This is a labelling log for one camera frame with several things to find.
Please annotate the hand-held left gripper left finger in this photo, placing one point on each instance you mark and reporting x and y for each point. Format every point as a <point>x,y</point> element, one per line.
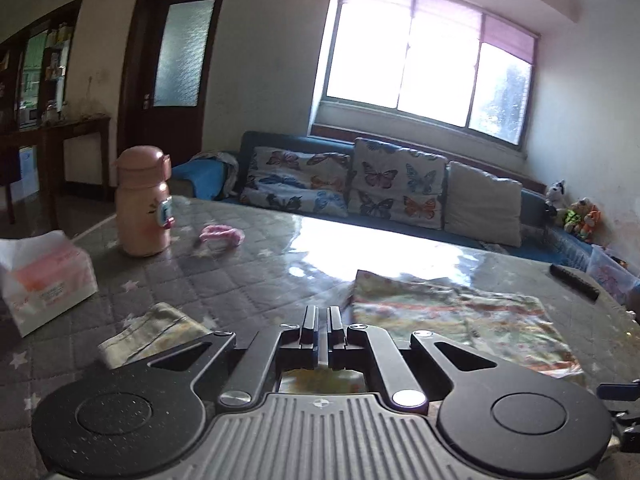
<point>309,332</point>

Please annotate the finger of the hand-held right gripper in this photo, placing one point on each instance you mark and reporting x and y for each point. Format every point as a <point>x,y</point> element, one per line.
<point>620,391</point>
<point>631,432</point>

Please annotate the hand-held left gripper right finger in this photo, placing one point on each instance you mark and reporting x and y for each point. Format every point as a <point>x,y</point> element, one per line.
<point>336,332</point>

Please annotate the green printed garment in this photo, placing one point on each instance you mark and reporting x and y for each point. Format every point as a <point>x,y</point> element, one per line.
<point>450,315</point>

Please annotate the clear plastic toy box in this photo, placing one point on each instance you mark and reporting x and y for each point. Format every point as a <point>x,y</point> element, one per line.
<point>612,275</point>

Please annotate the black remote control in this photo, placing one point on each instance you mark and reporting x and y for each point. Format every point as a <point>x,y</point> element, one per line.
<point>575,282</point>

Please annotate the grey quilted star table cover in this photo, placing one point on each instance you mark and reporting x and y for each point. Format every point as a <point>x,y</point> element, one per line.
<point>200,280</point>

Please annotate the long butterfly print cushion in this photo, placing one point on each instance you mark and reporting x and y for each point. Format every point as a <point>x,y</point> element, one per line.
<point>295,182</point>

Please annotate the square butterfly print cushion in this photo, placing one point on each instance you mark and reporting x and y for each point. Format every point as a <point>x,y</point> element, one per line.
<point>395,185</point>

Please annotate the orange fox plush toy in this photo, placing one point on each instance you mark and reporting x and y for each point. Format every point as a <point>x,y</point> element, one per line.
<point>591,222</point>

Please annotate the brown bear plush toy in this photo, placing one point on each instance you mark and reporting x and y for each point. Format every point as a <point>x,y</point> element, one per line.
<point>576,216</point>

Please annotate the blue blanket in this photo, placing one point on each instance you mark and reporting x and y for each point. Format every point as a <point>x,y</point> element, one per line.
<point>205,175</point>

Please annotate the blue sofa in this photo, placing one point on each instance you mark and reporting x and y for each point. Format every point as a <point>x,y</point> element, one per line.
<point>280,141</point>

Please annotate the plain white cushion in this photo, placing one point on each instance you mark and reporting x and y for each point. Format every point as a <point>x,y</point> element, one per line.
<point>482,205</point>

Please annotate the black and white plush toy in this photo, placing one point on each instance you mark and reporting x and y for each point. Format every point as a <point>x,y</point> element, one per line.
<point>556,197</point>

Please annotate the pink water bottle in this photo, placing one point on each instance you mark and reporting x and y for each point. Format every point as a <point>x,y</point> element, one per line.
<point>142,200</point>

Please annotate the white and pink tissue pack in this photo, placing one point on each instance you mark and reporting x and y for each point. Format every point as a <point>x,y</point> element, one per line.
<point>45,280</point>

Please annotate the window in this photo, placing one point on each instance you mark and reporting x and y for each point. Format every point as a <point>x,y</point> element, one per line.
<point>435,75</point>

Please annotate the dark wooden side table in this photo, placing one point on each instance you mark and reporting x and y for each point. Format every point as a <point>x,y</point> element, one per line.
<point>75,127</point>

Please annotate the dark wooden door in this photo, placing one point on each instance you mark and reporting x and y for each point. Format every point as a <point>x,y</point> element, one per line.
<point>135,60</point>

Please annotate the pink window blind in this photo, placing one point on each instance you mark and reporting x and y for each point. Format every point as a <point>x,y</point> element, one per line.
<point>450,10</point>

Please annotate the dark shelf cabinet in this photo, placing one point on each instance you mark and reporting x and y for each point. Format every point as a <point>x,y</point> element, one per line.
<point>45,60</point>

